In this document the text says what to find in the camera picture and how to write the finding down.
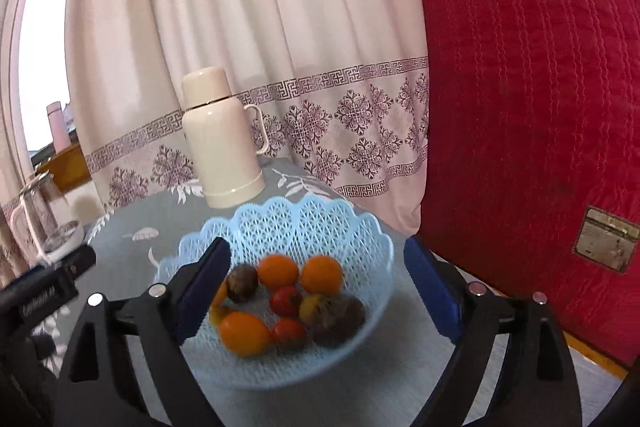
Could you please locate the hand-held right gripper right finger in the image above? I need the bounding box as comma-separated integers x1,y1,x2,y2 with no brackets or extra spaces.
402,236,583,427

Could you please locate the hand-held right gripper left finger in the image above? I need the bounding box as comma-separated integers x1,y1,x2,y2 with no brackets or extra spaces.
54,236,232,427

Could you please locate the small dark passion fruit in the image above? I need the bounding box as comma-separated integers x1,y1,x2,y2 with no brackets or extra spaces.
226,264,260,304

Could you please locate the orange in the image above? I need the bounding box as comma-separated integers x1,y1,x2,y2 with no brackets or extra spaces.
218,312,273,358
300,255,345,295
257,255,300,290

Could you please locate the red tomato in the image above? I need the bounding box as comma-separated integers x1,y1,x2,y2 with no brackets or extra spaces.
271,318,307,348
270,286,304,318

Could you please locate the large brown passion fruit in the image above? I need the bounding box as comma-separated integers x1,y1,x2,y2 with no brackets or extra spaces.
312,296,366,348

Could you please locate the yellow-green round fruit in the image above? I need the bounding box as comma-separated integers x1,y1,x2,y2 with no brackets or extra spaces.
299,293,326,325

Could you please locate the light blue lattice plastic basket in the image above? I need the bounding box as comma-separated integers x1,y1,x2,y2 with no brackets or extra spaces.
152,194,396,390

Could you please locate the grey leaf-print tablecloth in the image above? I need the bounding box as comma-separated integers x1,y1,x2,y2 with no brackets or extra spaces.
30,157,616,427

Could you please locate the wooden window sill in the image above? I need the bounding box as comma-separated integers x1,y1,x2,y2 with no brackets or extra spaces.
34,143,91,192

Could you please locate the cream thermos flask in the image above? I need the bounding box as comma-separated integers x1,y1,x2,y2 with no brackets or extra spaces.
181,67,267,209

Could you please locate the pink bottle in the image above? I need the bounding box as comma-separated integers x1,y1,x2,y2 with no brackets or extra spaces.
46,102,71,155

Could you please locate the wooden furniture edge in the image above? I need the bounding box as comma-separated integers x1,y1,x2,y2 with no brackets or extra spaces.
562,334,630,380

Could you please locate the worn metal latch plate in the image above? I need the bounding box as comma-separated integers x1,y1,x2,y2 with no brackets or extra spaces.
571,205,640,274

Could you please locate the narrow patterned pink curtain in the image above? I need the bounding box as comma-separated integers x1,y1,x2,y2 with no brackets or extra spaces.
0,0,51,288

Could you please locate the window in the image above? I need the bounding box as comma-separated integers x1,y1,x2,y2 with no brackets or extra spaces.
15,0,88,162

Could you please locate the wide patterned pink curtain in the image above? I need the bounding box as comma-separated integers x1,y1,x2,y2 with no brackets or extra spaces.
65,0,431,238

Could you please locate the glass kettle with pink handle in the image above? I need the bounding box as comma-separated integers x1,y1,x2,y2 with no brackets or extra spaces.
10,172,86,265

